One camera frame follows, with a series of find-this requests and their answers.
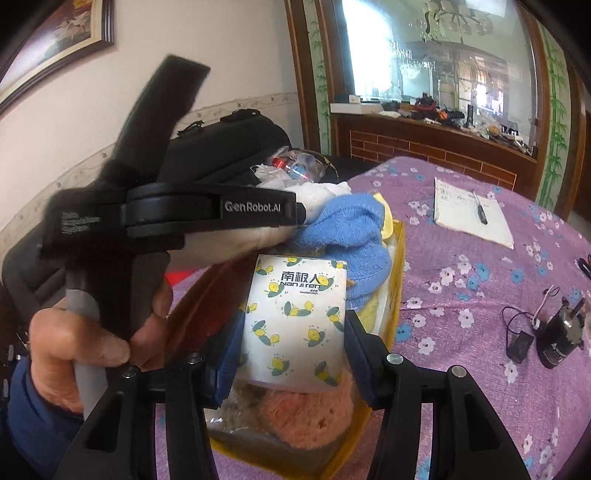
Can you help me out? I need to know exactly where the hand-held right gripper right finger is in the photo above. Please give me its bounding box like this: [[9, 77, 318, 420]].
[[344, 311, 532, 480]]

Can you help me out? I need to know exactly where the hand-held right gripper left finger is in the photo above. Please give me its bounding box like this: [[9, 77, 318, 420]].
[[55, 314, 246, 480]]

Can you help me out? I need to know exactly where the yellow towel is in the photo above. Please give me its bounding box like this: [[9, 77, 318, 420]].
[[348, 291, 386, 337]]

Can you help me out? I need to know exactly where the brown fleece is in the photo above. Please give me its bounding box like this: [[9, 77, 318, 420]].
[[205, 378, 370, 467]]

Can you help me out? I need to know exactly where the lemon print tissue packet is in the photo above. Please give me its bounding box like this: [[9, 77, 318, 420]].
[[240, 254, 349, 393]]

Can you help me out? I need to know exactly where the pink plush toy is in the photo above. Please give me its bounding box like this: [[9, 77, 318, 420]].
[[256, 374, 356, 457]]

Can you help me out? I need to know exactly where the yellow cardboard box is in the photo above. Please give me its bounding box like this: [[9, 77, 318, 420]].
[[166, 222, 409, 480]]

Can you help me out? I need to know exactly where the blue towel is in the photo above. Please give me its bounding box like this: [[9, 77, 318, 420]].
[[288, 193, 393, 308]]

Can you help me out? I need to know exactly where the white fluffy cloth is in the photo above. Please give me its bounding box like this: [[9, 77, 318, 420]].
[[295, 181, 354, 217]]

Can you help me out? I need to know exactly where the person's left hand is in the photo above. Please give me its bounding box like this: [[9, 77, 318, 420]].
[[30, 279, 174, 417]]

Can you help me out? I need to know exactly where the red plastic container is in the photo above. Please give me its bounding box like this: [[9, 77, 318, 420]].
[[165, 269, 206, 289]]

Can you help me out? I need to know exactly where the black carrying case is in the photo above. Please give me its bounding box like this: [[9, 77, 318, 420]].
[[157, 109, 291, 185]]

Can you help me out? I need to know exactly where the clear bag of small items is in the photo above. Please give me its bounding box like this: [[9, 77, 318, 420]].
[[252, 147, 326, 188]]

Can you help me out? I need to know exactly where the purple floral tablecloth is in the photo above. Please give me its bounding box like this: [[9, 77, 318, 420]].
[[154, 156, 591, 480]]

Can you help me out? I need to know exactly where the yellow knitted cloth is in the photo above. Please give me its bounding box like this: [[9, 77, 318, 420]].
[[372, 193, 396, 243]]

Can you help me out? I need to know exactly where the white notepad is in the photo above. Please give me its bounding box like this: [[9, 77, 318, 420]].
[[434, 176, 515, 250]]

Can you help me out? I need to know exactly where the black pen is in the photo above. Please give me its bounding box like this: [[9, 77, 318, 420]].
[[472, 191, 489, 226]]

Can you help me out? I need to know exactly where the black electric motor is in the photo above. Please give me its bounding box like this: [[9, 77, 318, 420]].
[[538, 298, 587, 370]]

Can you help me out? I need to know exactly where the wooden counter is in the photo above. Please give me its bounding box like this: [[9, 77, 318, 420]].
[[330, 99, 541, 190]]

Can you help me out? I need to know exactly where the framed painting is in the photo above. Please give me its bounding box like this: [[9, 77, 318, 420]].
[[0, 0, 115, 112]]

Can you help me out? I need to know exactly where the etched glass partition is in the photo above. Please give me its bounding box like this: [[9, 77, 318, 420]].
[[342, 0, 539, 139]]

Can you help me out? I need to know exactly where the black capacitor with wires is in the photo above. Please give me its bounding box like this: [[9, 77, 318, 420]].
[[502, 307, 536, 361]]

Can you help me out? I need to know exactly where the painted bamboo wall panel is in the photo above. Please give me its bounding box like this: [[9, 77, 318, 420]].
[[538, 28, 572, 213]]

